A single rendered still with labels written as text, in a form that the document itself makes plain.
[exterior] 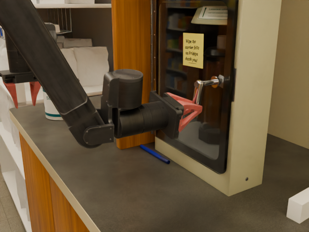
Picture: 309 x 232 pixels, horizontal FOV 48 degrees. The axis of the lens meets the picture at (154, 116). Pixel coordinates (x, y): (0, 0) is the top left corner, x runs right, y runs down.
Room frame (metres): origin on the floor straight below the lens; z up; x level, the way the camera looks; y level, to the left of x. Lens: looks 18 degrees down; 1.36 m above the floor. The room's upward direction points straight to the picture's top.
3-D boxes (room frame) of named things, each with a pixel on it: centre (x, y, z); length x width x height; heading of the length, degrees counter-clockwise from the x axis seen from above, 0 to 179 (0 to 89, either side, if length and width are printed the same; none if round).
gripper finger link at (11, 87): (0.90, 0.36, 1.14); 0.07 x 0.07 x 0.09; 32
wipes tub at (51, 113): (1.30, 0.36, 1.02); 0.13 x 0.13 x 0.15
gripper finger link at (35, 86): (0.91, 0.35, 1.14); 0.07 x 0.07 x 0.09; 32
